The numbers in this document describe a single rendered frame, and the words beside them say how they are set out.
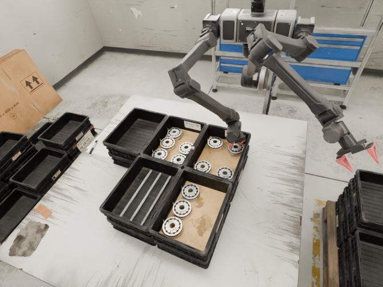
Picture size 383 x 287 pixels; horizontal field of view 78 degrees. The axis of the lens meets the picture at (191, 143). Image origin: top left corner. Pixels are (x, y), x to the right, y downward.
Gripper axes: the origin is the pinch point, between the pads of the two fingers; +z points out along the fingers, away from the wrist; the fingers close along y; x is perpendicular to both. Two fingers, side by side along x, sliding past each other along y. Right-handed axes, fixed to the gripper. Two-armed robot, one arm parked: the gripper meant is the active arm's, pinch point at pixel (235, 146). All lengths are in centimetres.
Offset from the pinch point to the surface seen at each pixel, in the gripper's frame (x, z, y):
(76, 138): 106, 34, -107
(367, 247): -74, 51, 54
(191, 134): 27.6, 4.1, -18.8
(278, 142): 2.9, 17.2, 38.6
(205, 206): -27.2, 5.3, -34.4
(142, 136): 43, 4, -51
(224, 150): 3.9, 4.5, -5.3
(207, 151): 8.0, 4.5, -16.2
